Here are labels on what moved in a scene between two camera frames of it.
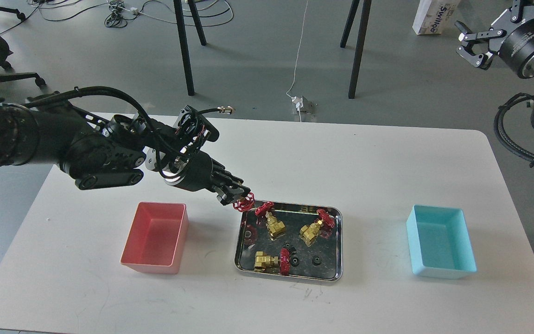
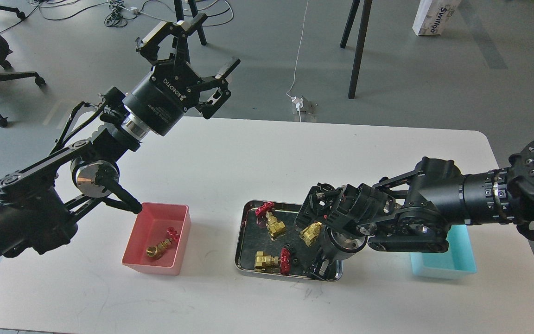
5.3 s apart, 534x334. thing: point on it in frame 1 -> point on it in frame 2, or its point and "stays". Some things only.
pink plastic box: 156,241 stays
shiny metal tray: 291,240 stays
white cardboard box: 433,16 stays
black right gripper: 524,31 -> 328,254
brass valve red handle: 244,205 -> 156,252
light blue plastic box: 440,244 stays
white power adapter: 299,102 stays
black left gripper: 198,172 -> 160,97
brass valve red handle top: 276,228 stays
